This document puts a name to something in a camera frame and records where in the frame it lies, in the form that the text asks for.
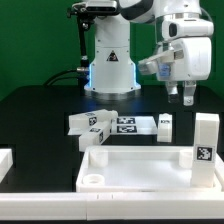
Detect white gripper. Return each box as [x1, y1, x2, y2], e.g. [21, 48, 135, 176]
[138, 20, 214, 106]

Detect black cables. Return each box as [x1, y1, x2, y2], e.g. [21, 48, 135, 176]
[43, 68, 84, 87]

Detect white front fence bar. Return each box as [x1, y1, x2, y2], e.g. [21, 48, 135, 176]
[0, 192, 224, 220]

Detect camera on stand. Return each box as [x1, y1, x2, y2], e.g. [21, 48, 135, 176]
[72, 0, 119, 15]

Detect white square desk top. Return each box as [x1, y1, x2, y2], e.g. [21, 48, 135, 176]
[76, 145, 222, 192]

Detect white fence bar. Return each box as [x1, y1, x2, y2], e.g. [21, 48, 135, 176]
[0, 192, 224, 220]
[0, 149, 13, 183]

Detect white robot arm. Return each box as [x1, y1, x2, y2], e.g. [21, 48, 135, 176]
[82, 0, 214, 106]

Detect white marker sheet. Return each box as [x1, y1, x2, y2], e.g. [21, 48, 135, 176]
[68, 116, 157, 135]

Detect white left fence bar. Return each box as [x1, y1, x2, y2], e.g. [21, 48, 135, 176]
[0, 149, 13, 183]

